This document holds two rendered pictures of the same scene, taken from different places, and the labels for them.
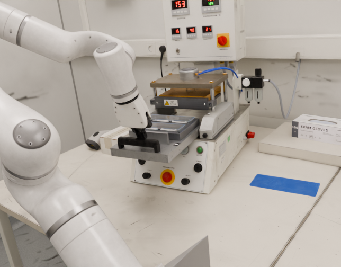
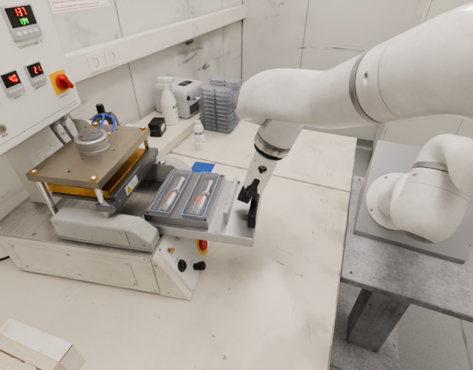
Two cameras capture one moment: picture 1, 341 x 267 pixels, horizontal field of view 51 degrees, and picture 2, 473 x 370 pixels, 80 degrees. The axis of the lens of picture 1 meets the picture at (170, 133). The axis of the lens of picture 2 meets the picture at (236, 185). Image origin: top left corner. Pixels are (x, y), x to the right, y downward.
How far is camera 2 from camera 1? 1.44 m
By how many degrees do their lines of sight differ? 92
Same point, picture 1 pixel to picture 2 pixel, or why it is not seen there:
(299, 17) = not seen: hidden behind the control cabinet
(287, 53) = not seen: hidden behind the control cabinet
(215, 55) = (59, 108)
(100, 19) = not seen: outside the picture
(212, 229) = (271, 208)
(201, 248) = (383, 144)
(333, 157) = (165, 148)
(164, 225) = (276, 237)
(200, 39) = (30, 92)
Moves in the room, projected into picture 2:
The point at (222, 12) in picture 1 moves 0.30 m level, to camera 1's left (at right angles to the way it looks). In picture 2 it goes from (43, 36) to (10, 69)
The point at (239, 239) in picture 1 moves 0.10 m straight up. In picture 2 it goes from (277, 194) to (280, 173)
